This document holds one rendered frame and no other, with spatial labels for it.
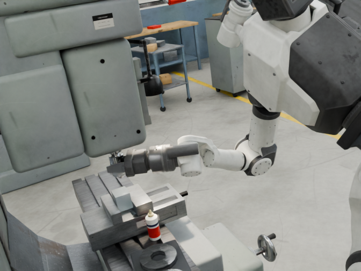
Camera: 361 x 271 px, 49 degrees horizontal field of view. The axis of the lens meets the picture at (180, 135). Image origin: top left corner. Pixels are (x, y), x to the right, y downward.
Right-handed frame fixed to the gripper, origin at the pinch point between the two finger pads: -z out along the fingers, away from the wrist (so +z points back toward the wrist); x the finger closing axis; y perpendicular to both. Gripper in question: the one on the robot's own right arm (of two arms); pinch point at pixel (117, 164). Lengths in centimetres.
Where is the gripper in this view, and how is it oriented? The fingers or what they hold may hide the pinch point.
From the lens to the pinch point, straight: 129.0
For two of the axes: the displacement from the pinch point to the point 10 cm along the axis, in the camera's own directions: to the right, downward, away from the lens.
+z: 9.9, -1.3, -0.6
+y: 1.4, 9.2, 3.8
